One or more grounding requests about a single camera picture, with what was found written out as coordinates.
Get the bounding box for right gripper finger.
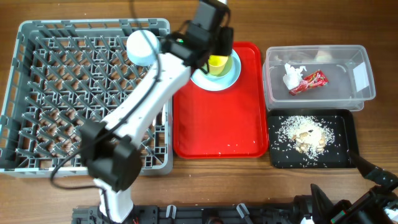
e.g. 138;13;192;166
310;184;333;223
348;151;397;190

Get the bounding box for yellow plastic cup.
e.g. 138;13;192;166
208;55;228;75

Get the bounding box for light blue plate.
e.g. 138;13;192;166
191;50;241;91

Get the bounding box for light blue bowl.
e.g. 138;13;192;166
126;30;160;67

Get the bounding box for rice and nut leftovers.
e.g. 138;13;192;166
270;116;336;168

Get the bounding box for white tissue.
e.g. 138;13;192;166
282;63;307;90

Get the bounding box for red snack wrapper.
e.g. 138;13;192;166
289;70;329;96

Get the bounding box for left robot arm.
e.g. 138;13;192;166
80;1;233;223

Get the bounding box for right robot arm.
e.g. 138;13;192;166
298;151;397;224

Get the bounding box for grey plastic dishwasher rack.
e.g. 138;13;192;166
1;18;170;178

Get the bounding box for black plastic tray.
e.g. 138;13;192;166
267;109;359;169

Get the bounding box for red plastic tray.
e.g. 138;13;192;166
173;42;269;159

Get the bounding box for clear plastic bin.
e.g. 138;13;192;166
262;45;376;111

